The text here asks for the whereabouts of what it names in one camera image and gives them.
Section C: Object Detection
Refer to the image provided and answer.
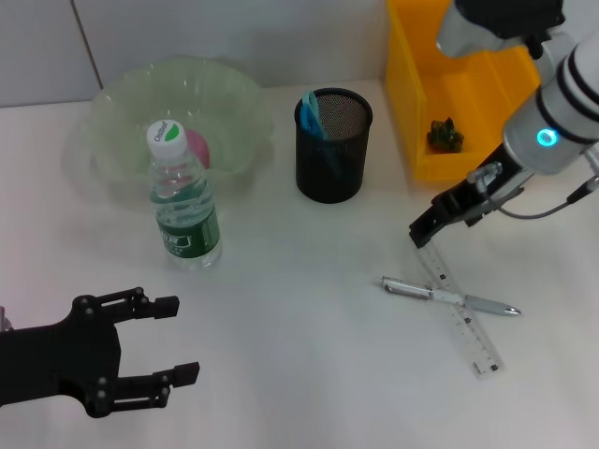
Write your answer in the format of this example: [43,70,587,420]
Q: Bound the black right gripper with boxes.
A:
[408,144,535,250]

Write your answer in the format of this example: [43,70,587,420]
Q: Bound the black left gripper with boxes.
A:
[0,286,202,419]

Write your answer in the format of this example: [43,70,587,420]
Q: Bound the green plastic wrapper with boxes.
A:
[425,116,467,154]

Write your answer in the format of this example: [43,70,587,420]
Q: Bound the clear green-label water bottle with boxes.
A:
[145,119,222,271]

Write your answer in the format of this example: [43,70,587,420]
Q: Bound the blue and teal scissors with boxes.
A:
[299,90,346,179]

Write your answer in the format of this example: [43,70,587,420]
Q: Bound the pink peach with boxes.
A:
[184,129,211,169]

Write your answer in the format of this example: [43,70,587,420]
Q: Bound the silver white pen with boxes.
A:
[373,274,521,317]

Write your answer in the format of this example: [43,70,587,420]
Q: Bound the black mesh pen holder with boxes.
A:
[293,87,374,205]

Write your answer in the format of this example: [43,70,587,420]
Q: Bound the clear plastic ruler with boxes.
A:
[414,241,505,381]

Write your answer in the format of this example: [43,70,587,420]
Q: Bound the translucent green fruit bowl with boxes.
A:
[86,54,275,188]

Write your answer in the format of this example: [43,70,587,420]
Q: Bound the yellow plastic bin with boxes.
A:
[386,0,544,182]

